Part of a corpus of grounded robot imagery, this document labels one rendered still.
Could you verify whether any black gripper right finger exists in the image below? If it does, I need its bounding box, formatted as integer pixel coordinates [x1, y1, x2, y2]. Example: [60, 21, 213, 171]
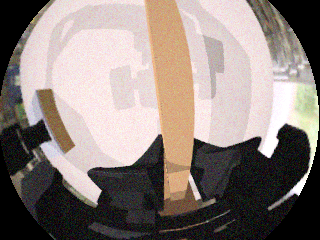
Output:
[189, 136, 263, 203]

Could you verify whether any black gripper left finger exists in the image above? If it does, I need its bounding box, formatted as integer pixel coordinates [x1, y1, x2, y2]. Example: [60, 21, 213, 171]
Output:
[87, 133, 165, 212]

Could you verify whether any long wooden rail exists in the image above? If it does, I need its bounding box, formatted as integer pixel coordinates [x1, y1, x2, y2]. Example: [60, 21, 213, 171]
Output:
[145, 0, 195, 201]

